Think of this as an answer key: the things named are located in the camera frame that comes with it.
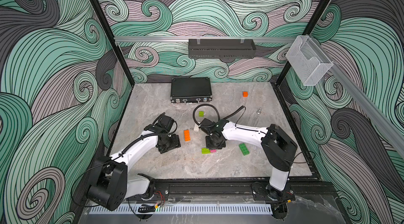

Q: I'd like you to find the lime green lego brick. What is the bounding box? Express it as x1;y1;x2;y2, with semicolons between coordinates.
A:
201;148;211;155

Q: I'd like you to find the orange long lego brick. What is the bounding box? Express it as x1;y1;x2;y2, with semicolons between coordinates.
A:
184;129;190;141

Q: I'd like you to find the dark green long lego brick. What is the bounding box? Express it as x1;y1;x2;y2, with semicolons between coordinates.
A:
238;143;250;156

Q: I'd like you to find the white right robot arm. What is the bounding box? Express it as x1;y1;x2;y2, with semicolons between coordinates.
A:
199;119;298;202

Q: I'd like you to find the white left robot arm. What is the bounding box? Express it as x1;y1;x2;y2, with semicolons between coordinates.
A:
86;130;181;211

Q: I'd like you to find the black hard carrying case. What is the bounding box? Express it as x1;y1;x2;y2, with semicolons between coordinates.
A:
170;77;213;104

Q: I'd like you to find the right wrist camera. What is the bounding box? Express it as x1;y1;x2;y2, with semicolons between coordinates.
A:
199;118;217;135

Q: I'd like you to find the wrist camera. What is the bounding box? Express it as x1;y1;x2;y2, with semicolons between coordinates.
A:
152;112;178;135
199;118;217;135

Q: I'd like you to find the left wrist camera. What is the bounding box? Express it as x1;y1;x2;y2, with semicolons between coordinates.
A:
152;112;178;135

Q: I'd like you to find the white slotted cable duct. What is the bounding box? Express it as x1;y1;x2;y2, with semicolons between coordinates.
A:
89;203;272;215

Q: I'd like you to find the black wall-mounted tray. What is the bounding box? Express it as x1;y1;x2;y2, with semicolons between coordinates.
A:
188;38;257;60

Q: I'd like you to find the clear acrylic wall holder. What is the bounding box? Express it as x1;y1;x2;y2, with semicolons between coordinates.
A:
286;35;334;86

